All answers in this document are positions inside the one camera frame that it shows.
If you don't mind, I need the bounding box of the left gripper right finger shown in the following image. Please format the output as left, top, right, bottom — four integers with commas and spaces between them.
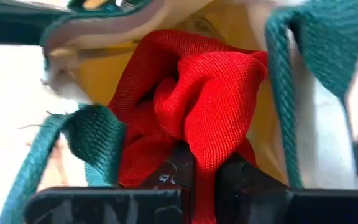
214, 153, 358, 224

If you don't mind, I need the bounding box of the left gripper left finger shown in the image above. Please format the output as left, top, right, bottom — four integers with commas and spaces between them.
23, 144, 196, 224

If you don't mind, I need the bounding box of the cream green-trimmed gardening bag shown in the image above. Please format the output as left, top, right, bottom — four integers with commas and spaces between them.
0, 0, 358, 224

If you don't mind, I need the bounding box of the red fabric gardening glove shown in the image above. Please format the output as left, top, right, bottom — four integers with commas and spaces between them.
108, 29, 269, 224

